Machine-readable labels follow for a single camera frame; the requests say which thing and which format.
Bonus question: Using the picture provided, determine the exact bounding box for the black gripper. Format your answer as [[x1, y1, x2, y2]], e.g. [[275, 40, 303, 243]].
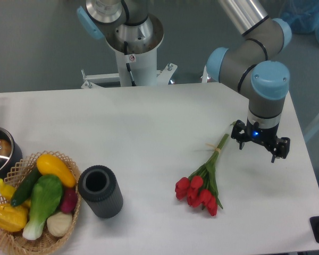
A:
[[231, 120, 290, 163]]

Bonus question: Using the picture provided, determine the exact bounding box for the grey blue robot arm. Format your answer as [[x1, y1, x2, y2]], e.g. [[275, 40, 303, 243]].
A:
[[77, 1, 292, 159]]

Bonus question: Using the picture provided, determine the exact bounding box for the red tulip bouquet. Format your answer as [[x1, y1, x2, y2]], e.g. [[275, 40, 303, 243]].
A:
[[174, 122, 235, 217]]

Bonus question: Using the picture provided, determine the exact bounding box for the blue plastic bag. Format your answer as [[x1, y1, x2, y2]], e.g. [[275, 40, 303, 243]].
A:
[[279, 1, 319, 43]]

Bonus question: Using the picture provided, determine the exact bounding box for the dark grey ribbed vase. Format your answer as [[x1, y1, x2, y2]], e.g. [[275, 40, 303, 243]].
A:
[[78, 165, 123, 219]]

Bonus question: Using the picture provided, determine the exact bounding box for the purple radish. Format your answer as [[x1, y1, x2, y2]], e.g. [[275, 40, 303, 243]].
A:
[[60, 189, 78, 214]]

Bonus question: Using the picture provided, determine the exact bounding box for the yellow squash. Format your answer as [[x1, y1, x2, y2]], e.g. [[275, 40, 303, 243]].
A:
[[36, 154, 77, 188]]

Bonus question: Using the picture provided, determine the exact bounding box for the white garlic bulb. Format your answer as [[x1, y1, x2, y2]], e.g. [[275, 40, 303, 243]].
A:
[[47, 211, 72, 237]]

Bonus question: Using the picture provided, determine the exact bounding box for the green bok choy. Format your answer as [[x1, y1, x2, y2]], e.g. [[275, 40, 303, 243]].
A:
[[22, 174, 63, 241]]

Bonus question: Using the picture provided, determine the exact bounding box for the green cucumber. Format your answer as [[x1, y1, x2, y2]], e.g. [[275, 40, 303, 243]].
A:
[[10, 167, 41, 207]]

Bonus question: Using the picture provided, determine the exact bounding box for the yellow banana pepper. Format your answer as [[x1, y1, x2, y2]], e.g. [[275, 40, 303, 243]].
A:
[[0, 178, 31, 208]]

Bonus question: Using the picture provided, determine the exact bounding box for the yellow bell pepper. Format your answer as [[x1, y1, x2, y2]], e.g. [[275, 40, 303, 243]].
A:
[[0, 203, 28, 232]]

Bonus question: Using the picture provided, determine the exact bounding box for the woven wicker basket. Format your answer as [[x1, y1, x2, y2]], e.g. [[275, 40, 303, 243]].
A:
[[0, 151, 81, 254]]

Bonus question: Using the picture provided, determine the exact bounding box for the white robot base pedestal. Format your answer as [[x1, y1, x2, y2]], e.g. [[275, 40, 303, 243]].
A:
[[79, 14, 178, 88]]

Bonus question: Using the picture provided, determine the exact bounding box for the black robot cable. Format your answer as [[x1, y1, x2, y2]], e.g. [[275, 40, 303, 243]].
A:
[[123, 41, 137, 87]]

